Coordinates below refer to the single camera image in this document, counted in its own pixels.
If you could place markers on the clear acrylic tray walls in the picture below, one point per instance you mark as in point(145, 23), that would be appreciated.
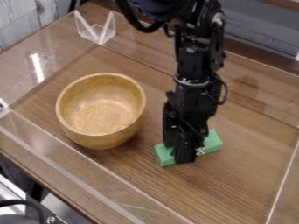
point(242, 185)

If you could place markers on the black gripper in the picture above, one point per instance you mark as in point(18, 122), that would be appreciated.
point(190, 105)

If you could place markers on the green rectangular block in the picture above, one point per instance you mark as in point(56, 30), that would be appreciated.
point(164, 154)

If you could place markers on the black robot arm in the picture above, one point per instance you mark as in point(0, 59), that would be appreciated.
point(194, 24)

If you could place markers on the brown wooden bowl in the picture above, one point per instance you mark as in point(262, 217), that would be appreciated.
point(100, 110)

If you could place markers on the black metal bracket with bolt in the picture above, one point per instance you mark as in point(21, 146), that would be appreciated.
point(50, 217)

